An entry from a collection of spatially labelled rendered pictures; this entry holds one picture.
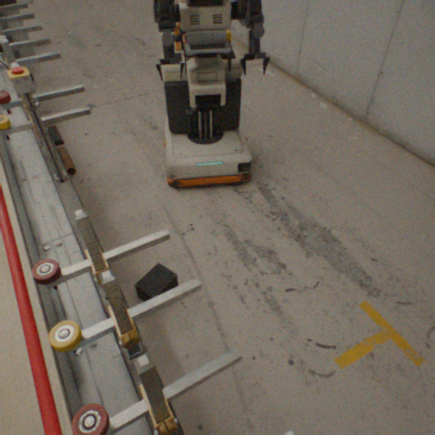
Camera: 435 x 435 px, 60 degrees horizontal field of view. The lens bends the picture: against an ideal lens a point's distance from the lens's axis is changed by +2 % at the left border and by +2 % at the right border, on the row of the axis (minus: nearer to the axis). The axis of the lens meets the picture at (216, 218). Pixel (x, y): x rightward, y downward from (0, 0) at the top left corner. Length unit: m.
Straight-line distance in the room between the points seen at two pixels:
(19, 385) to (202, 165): 1.89
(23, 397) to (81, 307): 0.50
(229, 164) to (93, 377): 1.76
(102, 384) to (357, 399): 1.21
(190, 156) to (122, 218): 0.65
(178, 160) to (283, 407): 1.66
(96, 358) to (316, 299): 1.31
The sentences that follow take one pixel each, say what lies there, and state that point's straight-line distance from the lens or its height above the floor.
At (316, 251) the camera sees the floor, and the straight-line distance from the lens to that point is 2.47.
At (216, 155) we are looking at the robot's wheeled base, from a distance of 2.67.
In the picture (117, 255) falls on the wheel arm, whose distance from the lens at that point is 1.33.
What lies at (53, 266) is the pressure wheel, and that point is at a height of 0.91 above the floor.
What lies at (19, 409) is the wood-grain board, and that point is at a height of 0.90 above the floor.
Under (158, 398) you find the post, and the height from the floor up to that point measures 0.98.
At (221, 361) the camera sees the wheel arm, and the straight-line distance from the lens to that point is 1.13.
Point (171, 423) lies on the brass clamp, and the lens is 1.07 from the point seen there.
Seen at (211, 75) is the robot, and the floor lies 0.85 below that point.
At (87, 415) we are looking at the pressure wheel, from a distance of 1.04.
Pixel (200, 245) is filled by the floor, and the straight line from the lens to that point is 2.42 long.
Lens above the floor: 1.86
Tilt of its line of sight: 46 degrees down
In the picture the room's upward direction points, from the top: straight up
